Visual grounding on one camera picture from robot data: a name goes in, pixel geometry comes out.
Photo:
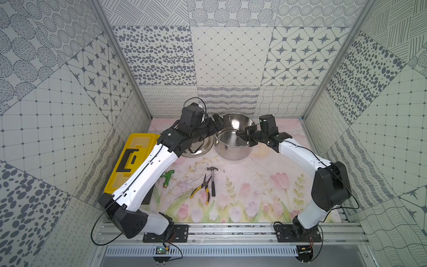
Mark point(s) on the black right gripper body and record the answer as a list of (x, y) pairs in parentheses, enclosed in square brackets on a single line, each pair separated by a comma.
[(255, 136)]

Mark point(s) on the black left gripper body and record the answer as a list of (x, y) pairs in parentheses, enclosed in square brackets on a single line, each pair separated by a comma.
[(215, 122)]

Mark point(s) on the stainless steel pot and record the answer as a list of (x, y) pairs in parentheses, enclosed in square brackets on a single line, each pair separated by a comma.
[(227, 144)]

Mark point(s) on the steel pot lid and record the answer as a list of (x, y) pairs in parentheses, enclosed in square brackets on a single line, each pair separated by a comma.
[(198, 149)]

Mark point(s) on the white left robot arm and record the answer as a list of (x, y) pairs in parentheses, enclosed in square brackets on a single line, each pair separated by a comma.
[(122, 207)]

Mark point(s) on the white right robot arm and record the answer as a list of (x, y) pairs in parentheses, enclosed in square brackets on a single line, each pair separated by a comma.
[(331, 186)]

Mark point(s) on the black claw hammer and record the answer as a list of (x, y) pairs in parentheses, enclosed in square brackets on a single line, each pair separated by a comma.
[(213, 170)]

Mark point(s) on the yellow plastic toolbox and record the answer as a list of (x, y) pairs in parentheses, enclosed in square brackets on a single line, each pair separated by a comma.
[(135, 152)]

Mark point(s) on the right controller board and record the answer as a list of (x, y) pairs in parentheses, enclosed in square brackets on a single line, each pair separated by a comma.
[(304, 254)]

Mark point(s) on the controller board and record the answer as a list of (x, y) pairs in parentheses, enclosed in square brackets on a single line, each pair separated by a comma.
[(161, 254), (304, 254)]

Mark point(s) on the left controller board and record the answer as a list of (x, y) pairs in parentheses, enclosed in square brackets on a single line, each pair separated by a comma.
[(161, 254)]

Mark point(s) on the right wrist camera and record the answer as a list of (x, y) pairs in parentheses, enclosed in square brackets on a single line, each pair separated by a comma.
[(268, 124)]

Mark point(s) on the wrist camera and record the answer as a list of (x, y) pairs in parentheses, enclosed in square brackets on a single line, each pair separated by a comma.
[(268, 124), (192, 115)]

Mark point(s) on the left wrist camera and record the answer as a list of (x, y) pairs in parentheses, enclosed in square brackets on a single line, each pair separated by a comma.
[(192, 115)]

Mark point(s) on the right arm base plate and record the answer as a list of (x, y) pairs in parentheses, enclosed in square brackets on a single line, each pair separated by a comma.
[(287, 233)]

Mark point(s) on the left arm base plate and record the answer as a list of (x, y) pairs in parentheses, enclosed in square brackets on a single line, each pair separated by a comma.
[(178, 234)]

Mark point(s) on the aluminium mounting rail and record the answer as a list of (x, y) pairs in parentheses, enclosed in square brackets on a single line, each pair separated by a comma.
[(263, 233)]

